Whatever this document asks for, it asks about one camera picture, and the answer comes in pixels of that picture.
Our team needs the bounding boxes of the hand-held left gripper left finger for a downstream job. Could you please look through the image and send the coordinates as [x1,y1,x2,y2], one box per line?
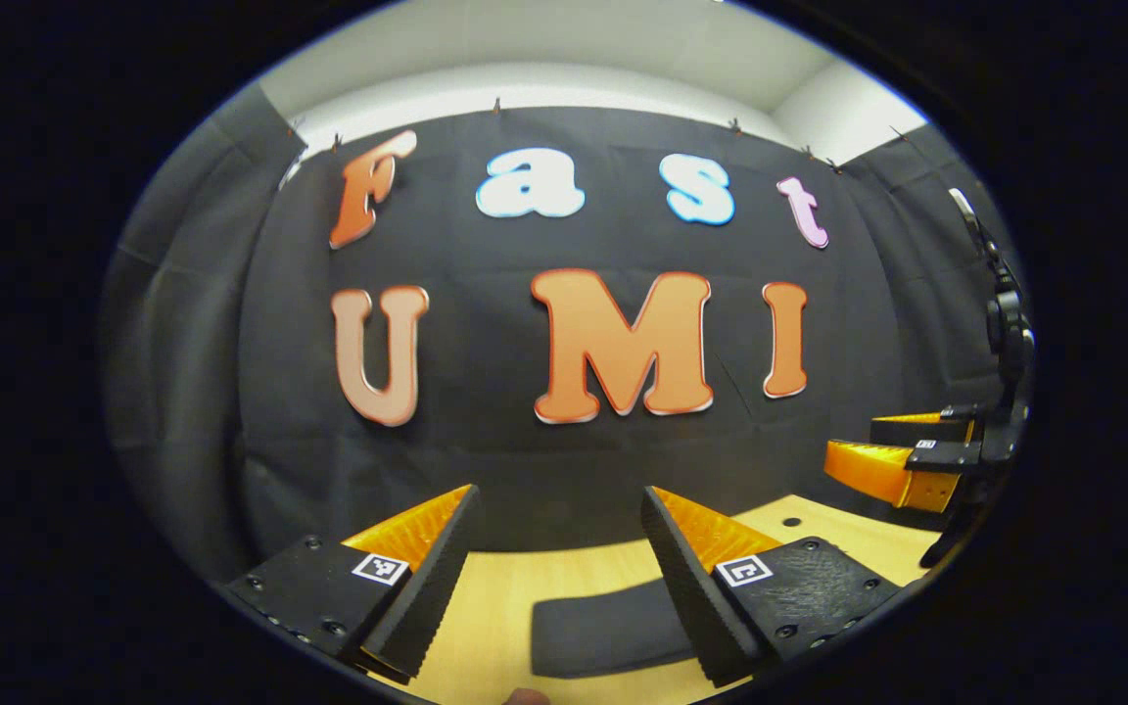
[220,483,483,685]

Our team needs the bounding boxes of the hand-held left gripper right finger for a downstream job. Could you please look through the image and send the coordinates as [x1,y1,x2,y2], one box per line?
[640,484,909,689]

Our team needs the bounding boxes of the dark denim jeans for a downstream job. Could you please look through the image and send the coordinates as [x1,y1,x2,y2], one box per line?
[530,578,702,680]

